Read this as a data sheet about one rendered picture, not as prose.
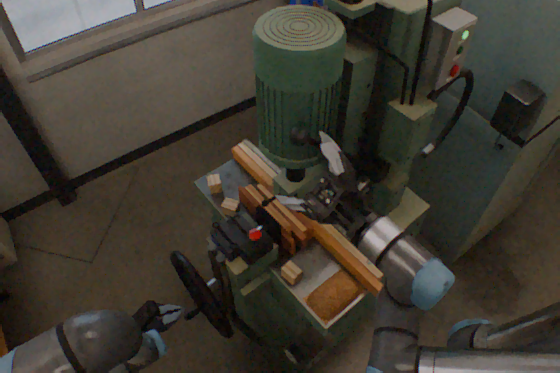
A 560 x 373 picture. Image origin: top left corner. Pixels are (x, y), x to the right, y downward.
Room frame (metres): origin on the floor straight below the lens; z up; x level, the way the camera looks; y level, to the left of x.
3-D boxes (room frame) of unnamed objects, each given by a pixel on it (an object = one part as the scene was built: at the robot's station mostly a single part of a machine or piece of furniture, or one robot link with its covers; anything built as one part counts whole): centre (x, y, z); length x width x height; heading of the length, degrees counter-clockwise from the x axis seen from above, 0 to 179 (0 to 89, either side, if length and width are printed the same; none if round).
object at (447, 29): (0.79, -0.36, 1.40); 0.10 x 0.06 x 0.16; 130
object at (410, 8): (0.88, -0.25, 1.16); 0.22 x 0.22 x 0.72; 40
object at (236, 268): (0.56, 0.11, 0.92); 0.15 x 0.13 x 0.09; 40
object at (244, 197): (0.65, 0.05, 0.93); 0.24 x 0.01 x 0.06; 40
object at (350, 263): (0.66, -0.05, 0.92); 0.67 x 0.02 x 0.04; 40
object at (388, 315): (0.28, -0.20, 1.22); 0.11 x 0.08 x 0.11; 164
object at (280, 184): (0.70, -0.04, 1.03); 0.14 x 0.07 x 0.09; 130
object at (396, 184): (0.69, -0.27, 1.02); 0.09 x 0.07 x 0.12; 40
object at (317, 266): (0.61, 0.05, 0.87); 0.61 x 0.30 x 0.06; 40
